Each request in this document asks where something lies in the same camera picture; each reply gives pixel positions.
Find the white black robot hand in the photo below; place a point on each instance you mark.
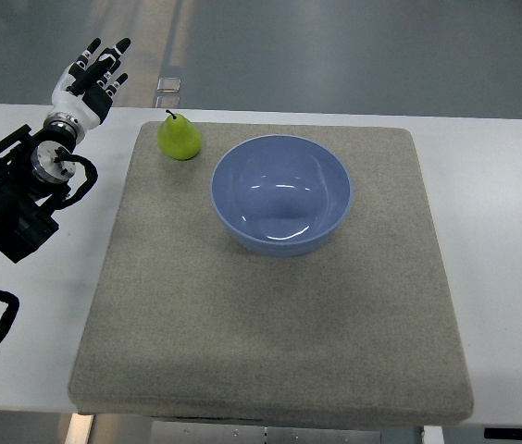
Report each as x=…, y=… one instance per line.
x=85, y=92

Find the grey fabric mat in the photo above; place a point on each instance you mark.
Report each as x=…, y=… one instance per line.
x=187, y=324

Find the green pear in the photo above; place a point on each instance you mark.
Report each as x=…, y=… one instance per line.
x=178, y=138

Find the blue bowl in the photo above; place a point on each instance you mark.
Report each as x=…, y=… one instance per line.
x=281, y=195

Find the metal table frame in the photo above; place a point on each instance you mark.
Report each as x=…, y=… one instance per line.
x=128, y=429

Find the floor outlet plate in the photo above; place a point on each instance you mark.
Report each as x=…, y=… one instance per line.
x=168, y=85

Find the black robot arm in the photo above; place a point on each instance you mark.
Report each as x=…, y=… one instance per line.
x=39, y=174

